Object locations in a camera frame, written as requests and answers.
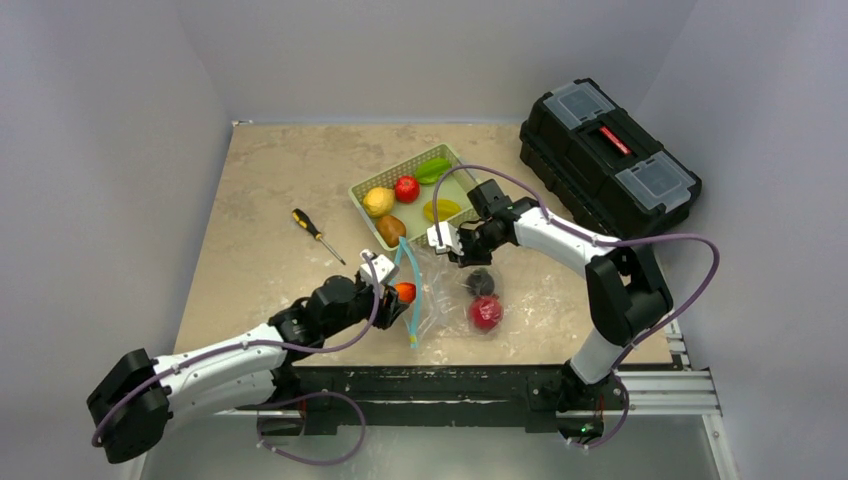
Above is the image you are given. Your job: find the orange fake carrot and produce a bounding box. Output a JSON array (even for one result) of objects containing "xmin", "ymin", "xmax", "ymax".
[{"xmin": 393, "ymin": 282, "xmax": 417, "ymax": 304}]

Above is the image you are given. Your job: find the yellow fake pepper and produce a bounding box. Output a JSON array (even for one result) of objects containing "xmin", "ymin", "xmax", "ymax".
[{"xmin": 422, "ymin": 199, "xmax": 463, "ymax": 223}]

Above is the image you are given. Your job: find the clear zip top bag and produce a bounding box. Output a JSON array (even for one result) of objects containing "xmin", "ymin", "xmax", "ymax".
[{"xmin": 393, "ymin": 238, "xmax": 506, "ymax": 349}]

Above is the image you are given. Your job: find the brown fake kiwi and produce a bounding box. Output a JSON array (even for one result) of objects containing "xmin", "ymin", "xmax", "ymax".
[{"xmin": 375, "ymin": 215, "xmax": 407, "ymax": 248}]

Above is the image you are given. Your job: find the green fake lime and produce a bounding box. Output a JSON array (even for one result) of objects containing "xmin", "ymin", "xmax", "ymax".
[{"xmin": 413, "ymin": 157, "xmax": 453, "ymax": 185}]

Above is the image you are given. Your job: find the red fake tomato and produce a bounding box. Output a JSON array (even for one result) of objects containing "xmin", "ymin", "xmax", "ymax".
[{"xmin": 394, "ymin": 176, "xmax": 421, "ymax": 204}]

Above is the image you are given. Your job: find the yellow fake lemon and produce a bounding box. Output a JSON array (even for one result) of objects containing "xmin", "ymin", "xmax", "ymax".
[{"xmin": 362, "ymin": 187, "xmax": 396, "ymax": 219}]

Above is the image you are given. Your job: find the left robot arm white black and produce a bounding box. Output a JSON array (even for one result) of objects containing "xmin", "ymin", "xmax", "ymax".
[{"xmin": 86, "ymin": 276, "xmax": 411, "ymax": 464}]

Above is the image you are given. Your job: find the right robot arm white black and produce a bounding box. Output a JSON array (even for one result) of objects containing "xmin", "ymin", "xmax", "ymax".
[{"xmin": 428, "ymin": 180, "xmax": 673, "ymax": 412}]

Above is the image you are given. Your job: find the dark purple fake fruit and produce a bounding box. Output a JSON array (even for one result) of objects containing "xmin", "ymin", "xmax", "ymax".
[{"xmin": 464, "ymin": 268, "xmax": 496, "ymax": 298}]

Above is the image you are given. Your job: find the red fake apple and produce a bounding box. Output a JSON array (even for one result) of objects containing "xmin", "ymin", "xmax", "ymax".
[{"xmin": 467, "ymin": 295, "xmax": 503, "ymax": 332}]

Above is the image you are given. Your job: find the green plastic basket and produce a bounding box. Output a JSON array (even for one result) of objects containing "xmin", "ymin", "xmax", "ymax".
[{"xmin": 348, "ymin": 143, "xmax": 492, "ymax": 253}]

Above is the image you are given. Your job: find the yellow black screwdriver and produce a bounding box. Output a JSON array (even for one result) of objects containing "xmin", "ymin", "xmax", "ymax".
[{"xmin": 292, "ymin": 208, "xmax": 346, "ymax": 265}]

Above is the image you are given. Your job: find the black toolbox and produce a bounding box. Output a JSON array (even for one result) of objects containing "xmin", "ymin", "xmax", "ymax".
[{"xmin": 519, "ymin": 78, "xmax": 702, "ymax": 239}]

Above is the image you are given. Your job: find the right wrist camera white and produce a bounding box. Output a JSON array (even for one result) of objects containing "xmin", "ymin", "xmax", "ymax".
[{"xmin": 426, "ymin": 221, "xmax": 463, "ymax": 256}]

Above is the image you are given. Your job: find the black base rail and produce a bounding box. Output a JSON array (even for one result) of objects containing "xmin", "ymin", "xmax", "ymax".
[{"xmin": 235, "ymin": 354, "xmax": 627, "ymax": 439}]

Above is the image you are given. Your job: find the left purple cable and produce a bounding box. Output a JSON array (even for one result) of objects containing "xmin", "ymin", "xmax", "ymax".
[{"xmin": 91, "ymin": 250, "xmax": 382, "ymax": 467}]

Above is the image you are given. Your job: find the purple cable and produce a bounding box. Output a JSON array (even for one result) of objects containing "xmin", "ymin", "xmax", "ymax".
[
  {"xmin": 431, "ymin": 164, "xmax": 722, "ymax": 452},
  {"xmin": 91, "ymin": 250, "xmax": 382, "ymax": 467}
]

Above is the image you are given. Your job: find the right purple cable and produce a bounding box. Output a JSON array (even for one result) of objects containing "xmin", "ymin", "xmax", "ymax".
[{"xmin": 431, "ymin": 164, "xmax": 722, "ymax": 452}]

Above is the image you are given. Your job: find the aluminium frame rail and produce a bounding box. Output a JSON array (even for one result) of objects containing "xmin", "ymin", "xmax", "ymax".
[{"xmin": 122, "ymin": 317, "xmax": 740, "ymax": 480}]

